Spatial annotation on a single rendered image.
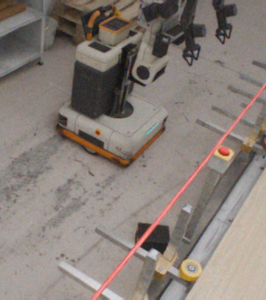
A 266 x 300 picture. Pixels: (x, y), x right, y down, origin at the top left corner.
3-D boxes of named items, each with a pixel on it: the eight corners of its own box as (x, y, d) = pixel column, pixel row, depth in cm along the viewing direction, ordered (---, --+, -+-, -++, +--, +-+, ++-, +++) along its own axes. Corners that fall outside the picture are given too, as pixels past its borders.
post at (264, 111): (237, 161, 249) (270, 88, 216) (239, 158, 252) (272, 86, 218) (243, 164, 248) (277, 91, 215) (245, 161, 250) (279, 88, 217)
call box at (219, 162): (206, 167, 169) (211, 151, 164) (212, 158, 174) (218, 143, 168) (222, 176, 167) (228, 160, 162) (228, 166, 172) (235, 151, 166)
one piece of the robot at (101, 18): (83, 50, 308) (75, 18, 296) (111, 35, 330) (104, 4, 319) (96, 49, 301) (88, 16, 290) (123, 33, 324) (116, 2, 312)
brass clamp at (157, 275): (148, 274, 173) (151, 267, 170) (164, 253, 182) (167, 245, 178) (162, 283, 171) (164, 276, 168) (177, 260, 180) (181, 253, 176)
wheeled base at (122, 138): (53, 133, 351) (55, 106, 333) (98, 100, 391) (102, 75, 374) (125, 172, 329) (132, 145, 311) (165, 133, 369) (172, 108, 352)
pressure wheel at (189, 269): (178, 294, 168) (186, 277, 160) (171, 276, 174) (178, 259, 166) (196, 291, 170) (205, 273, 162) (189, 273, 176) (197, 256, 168)
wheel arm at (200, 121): (194, 124, 248) (196, 118, 245) (196, 121, 250) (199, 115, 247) (267, 158, 233) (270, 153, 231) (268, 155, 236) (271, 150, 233)
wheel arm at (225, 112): (210, 110, 266) (212, 104, 263) (212, 108, 268) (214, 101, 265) (278, 141, 252) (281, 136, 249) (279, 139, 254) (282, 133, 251)
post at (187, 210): (152, 283, 187) (182, 207, 154) (156, 278, 189) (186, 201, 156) (159, 288, 186) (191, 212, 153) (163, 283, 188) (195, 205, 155)
